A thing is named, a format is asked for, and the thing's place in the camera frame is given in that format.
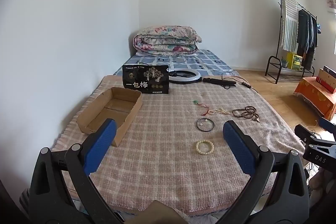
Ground white bead necklace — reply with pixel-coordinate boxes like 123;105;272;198
209;107;231;115

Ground cream bead bracelet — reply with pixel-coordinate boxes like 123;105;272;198
195;140;215;156

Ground black ring light cable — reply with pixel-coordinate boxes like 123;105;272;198
220;73;259;93

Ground white ring light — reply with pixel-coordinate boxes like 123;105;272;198
168;69;202;83

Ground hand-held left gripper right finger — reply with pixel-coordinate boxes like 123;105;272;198
223;120;310;224

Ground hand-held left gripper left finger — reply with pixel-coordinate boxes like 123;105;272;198
28;118;124;224

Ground brown cardboard piece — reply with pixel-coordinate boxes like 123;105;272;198
122;200;191;224

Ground dark hanging clothes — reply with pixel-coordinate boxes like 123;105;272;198
297;9;319;69

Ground tan cardboard box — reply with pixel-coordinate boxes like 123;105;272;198
318;68;336;88

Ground black metal clothes rack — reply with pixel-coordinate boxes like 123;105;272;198
265;0;319;84

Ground folded floral quilt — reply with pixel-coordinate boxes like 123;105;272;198
133;25;202;56

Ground jade pendant on red cord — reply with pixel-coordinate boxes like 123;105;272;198
193;100;213;116

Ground thin black bangle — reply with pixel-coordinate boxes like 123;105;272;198
196;117;214;132

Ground black snack bag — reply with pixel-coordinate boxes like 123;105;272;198
122;64;170;94

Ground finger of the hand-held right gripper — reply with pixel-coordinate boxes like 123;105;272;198
319;117;336;133
294;124;319;147

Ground yellow plastic crate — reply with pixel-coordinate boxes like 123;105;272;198
286;52;303;70

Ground blue checked bedsheet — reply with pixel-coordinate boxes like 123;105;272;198
113;49;239;76

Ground black folded tripod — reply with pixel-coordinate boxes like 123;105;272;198
203;77;237;88

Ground striped hanging towel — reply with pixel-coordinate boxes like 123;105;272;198
279;0;300;52

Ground brown wooden bead necklace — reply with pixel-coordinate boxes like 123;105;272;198
231;106;260;123

